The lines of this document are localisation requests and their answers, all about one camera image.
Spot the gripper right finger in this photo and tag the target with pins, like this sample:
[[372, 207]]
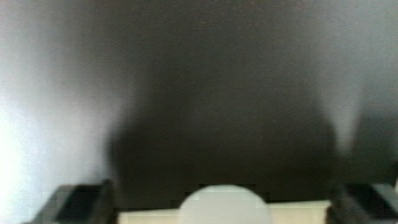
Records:
[[368, 204]]

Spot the white cabinet body box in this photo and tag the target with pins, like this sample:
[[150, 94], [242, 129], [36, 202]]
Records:
[[226, 204]]

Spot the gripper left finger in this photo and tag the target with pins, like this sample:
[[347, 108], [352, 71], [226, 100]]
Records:
[[80, 205]]

